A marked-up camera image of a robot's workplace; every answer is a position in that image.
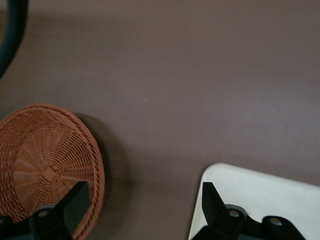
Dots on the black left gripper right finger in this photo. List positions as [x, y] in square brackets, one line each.
[220, 222]

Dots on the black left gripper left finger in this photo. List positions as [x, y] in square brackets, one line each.
[65, 215]

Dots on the cream plastic tray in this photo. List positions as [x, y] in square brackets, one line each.
[250, 187]

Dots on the brown wicker basket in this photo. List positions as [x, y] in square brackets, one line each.
[45, 150]

